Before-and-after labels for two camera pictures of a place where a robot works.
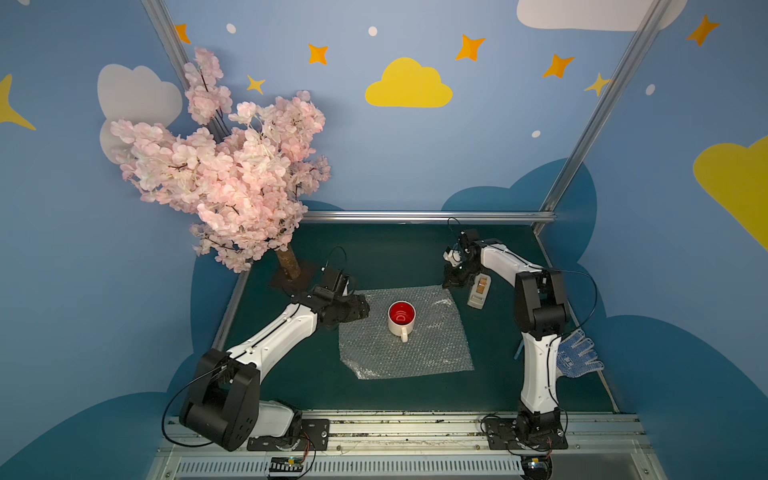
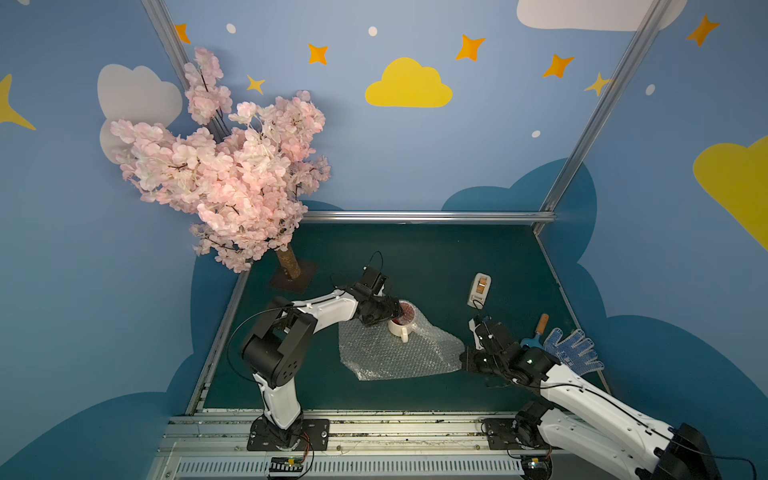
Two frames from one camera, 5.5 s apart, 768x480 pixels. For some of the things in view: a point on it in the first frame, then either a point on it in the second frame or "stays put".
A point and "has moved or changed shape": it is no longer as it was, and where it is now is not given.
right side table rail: (610, 397) stays put
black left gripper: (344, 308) -> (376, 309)
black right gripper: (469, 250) -> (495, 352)
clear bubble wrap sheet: (408, 331) has moved or changed shape
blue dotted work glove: (570, 360) stays put
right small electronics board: (536, 467) stays put
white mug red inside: (401, 316) stays put
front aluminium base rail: (419, 447) stays put
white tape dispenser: (480, 289) stays put
